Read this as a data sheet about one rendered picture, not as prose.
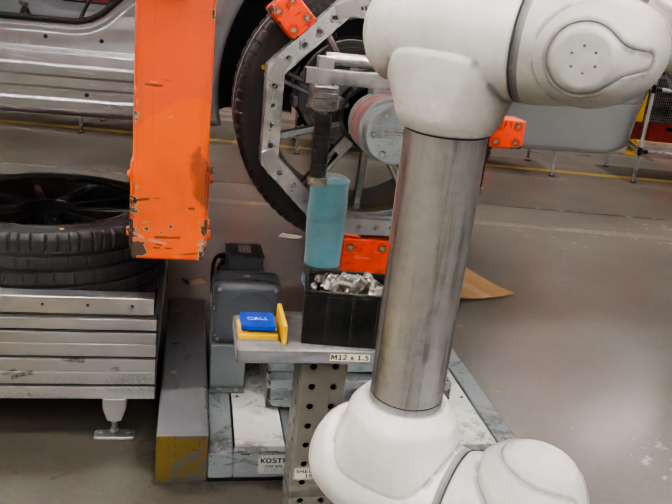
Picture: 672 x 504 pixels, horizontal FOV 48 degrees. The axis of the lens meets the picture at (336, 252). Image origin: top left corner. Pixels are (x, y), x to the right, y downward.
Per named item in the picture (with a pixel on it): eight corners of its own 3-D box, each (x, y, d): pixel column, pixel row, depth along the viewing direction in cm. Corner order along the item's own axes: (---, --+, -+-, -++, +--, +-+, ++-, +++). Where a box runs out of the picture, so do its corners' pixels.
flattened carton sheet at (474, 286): (439, 254, 367) (440, 248, 366) (514, 296, 322) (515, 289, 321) (387, 258, 352) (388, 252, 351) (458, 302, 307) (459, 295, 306)
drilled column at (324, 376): (322, 498, 177) (341, 336, 164) (329, 526, 168) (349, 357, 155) (280, 499, 175) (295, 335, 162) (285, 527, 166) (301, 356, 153)
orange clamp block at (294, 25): (313, 19, 172) (288, -13, 169) (318, 20, 165) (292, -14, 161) (290, 39, 172) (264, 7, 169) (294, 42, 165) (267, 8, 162)
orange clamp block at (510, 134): (476, 141, 188) (509, 143, 190) (487, 147, 181) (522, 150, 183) (480, 113, 186) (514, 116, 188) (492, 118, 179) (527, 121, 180)
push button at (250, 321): (272, 321, 159) (273, 312, 158) (275, 336, 152) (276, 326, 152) (239, 321, 157) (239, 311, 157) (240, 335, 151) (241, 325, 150)
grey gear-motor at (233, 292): (262, 333, 242) (270, 229, 231) (274, 399, 203) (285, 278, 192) (205, 332, 238) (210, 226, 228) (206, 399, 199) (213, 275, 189)
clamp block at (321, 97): (330, 106, 158) (332, 80, 157) (337, 112, 150) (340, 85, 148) (306, 104, 157) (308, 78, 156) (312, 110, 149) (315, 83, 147)
